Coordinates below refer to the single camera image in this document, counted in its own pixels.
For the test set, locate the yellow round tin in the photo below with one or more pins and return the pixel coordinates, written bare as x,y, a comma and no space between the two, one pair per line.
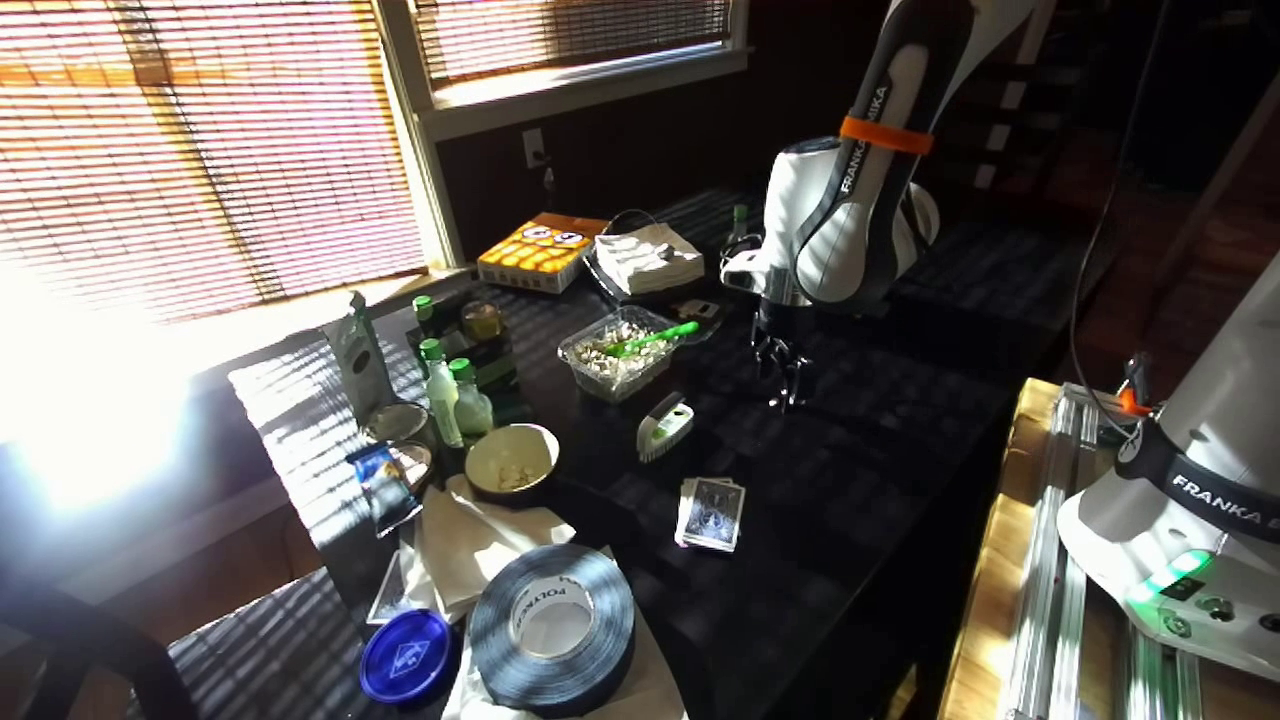
483,321

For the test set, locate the bright green plastic tool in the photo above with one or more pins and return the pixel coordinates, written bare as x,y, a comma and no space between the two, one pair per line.
652,339

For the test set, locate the clear plastic seed container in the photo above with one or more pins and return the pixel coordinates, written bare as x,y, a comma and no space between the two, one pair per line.
607,367

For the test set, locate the dark green margarita box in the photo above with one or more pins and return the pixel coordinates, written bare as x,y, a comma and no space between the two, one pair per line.
486,363

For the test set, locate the clear plastic wrapper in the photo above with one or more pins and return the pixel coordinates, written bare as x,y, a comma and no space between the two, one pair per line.
402,587

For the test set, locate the white flat box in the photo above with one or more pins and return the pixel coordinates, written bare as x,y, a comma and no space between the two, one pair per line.
648,258

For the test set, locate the aluminium rails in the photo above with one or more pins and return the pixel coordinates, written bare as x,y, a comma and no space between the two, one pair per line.
1067,600

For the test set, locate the white paper napkin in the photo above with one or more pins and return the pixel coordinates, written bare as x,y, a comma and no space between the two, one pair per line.
486,541

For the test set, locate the white window frame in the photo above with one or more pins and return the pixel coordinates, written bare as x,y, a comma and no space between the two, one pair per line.
420,163

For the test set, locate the large window blind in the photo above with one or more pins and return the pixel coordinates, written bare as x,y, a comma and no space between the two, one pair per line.
203,144

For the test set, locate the small clear bottle green cap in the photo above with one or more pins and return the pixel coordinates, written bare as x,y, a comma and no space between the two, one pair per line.
739,231

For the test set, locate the grey plate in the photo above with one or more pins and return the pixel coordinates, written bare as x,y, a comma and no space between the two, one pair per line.
498,652

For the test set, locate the blue round plastic lid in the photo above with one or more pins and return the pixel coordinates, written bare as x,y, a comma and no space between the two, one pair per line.
407,659

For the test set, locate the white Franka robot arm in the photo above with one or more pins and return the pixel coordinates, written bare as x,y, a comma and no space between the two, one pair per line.
840,245

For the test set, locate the margarita bottle green cap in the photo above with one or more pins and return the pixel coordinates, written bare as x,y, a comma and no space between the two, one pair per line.
427,311
441,401
473,406

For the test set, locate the white round bowl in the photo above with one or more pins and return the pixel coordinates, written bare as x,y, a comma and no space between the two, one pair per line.
508,460

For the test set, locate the blue foil packet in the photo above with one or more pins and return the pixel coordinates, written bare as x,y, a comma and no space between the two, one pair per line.
382,481

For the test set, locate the yellow cardboard box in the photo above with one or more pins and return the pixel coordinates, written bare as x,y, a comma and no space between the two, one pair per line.
540,252

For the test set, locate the small window blind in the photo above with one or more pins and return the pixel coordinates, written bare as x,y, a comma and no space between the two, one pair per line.
575,33

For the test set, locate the dark curved chair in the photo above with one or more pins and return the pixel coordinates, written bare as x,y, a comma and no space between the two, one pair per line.
113,643

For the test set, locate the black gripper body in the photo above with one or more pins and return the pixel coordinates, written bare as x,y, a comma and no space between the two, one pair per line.
778,341

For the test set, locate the round foil topped can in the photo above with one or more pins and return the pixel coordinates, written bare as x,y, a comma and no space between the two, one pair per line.
398,426

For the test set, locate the white wall outlet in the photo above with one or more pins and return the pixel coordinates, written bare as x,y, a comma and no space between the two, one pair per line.
535,144

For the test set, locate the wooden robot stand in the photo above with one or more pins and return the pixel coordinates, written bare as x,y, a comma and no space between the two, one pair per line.
987,572

